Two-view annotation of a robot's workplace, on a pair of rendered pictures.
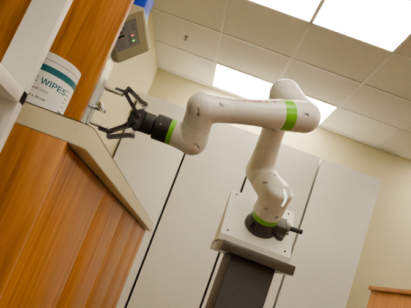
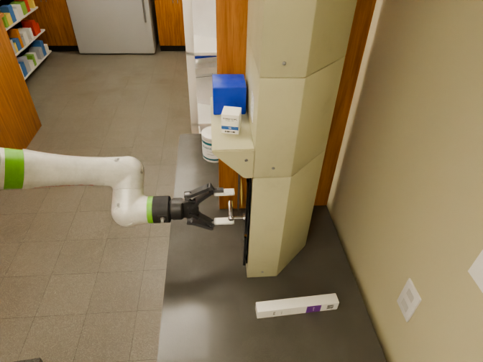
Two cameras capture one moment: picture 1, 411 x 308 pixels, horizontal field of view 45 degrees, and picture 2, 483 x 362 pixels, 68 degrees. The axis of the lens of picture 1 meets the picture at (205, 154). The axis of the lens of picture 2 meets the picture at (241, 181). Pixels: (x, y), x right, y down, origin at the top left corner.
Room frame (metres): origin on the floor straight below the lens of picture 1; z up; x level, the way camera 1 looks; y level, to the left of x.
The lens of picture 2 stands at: (2.61, 0.33, 2.05)
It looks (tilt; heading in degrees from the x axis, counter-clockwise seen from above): 39 degrees down; 173
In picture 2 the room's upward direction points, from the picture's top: 2 degrees clockwise
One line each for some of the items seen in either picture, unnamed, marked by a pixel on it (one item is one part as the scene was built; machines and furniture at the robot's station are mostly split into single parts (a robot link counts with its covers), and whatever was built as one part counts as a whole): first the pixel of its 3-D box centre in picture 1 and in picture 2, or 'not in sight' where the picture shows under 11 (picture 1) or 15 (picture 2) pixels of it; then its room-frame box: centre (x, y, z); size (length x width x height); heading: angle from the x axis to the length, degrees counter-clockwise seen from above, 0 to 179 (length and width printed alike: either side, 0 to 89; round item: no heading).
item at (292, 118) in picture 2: not in sight; (283, 167); (1.67, 0.59, 1.32); 0.32 x 0.25 x 0.77; 178
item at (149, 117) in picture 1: (141, 121); (185, 208); (1.71, 0.25, 1.20); 0.09 x 0.07 x 0.08; 88
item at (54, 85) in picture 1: (38, 91); (214, 144); (1.04, 0.38, 1.01); 0.13 x 0.13 x 0.15
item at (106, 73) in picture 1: (84, 99); (242, 198); (1.67, 0.46, 1.19); 0.30 x 0.01 x 0.40; 177
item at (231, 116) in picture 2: not in sight; (231, 120); (1.72, 0.41, 1.54); 0.05 x 0.05 x 0.06; 76
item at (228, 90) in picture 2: (135, 2); (228, 94); (1.59, 0.41, 1.55); 0.10 x 0.10 x 0.09; 88
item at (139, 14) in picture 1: (126, 36); (230, 133); (1.67, 0.41, 1.46); 0.32 x 0.11 x 0.10; 178
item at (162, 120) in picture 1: (161, 128); (162, 210); (1.72, 0.18, 1.20); 0.12 x 0.06 x 0.09; 178
